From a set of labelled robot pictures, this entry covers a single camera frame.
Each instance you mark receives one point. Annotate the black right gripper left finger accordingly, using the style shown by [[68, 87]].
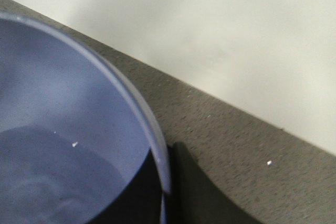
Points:
[[140, 202]]

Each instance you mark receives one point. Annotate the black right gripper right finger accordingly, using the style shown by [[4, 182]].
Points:
[[194, 198]]

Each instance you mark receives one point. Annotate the light blue plastic bowl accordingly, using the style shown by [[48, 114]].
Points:
[[74, 130]]

